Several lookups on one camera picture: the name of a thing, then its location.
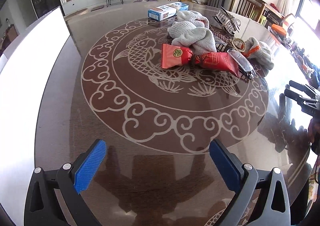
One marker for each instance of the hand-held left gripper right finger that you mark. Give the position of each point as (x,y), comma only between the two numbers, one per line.
(225,166)

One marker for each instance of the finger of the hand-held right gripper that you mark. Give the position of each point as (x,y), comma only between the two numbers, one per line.
(298,96)
(305,88)

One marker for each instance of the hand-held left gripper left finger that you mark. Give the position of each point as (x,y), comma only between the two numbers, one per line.
(91,163)

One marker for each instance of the white knit glove orange cuff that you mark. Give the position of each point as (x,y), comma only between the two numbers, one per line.
(260,52)
(191,17)
(192,37)

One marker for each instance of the brown beaded hair claw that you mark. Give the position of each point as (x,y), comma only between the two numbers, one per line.
(238,39)

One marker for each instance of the red snack packet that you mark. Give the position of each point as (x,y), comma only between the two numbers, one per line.
(220,61)

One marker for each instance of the red packet gold emblem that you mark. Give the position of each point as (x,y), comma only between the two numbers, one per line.
(175,56)

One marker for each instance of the orange bag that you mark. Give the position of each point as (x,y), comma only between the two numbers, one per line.
(278,28)

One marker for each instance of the floral patterned cloth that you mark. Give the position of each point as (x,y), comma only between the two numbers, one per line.
(312,188)

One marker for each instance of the silver rhinestone hair claw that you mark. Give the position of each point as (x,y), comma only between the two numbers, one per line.
(228,23)

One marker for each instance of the dark wooden slatted chair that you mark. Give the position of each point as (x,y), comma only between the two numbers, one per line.
(247,3)

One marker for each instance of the round beige floor cushion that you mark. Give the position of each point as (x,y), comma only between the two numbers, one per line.
(80,12)

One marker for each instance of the dark floor scale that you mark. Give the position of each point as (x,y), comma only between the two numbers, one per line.
(97,8)

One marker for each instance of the blue white toothpaste box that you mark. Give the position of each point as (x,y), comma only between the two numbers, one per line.
(166,11)

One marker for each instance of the purple floor mat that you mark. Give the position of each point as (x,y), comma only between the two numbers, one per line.
(140,0)

